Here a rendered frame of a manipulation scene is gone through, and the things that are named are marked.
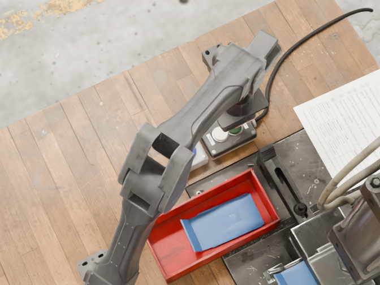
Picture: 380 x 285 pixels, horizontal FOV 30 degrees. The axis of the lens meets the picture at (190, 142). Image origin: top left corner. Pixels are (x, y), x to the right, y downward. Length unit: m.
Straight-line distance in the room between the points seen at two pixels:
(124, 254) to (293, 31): 0.68
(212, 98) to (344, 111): 0.49
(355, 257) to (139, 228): 0.34
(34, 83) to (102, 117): 1.10
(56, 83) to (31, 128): 1.05
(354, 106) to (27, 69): 1.42
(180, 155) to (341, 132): 0.56
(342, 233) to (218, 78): 0.31
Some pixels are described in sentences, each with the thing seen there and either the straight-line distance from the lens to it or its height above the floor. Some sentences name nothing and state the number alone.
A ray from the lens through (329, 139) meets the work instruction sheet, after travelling 1.51.
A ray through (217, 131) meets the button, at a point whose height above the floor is 0.94.
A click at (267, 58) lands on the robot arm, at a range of 1.28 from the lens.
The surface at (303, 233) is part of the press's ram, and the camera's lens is 1.31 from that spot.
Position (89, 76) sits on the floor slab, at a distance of 2.58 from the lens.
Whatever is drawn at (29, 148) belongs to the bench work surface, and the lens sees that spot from 1.54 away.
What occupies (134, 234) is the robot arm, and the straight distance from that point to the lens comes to 1.17.
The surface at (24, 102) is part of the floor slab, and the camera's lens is 2.59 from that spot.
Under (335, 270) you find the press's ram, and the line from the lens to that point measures 1.26.
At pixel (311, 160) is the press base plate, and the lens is 1.49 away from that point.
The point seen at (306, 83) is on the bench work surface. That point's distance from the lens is 1.56.
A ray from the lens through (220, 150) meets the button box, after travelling 1.46.
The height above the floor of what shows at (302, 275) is 0.99.
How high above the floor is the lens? 2.30
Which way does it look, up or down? 70 degrees down
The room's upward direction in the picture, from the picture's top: 5 degrees counter-clockwise
